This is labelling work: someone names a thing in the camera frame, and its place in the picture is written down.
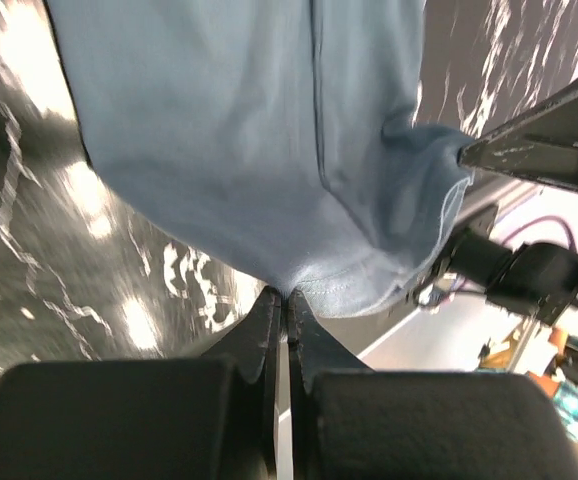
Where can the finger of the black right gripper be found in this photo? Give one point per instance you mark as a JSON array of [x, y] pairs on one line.
[[540, 145]]

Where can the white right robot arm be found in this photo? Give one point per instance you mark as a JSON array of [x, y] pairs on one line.
[[539, 280]]

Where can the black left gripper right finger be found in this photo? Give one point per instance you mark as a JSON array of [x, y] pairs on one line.
[[352, 422]]

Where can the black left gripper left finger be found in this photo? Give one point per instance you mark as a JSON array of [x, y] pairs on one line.
[[211, 416]]

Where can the grey-blue t shirt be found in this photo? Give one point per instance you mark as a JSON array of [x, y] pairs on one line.
[[275, 136]]

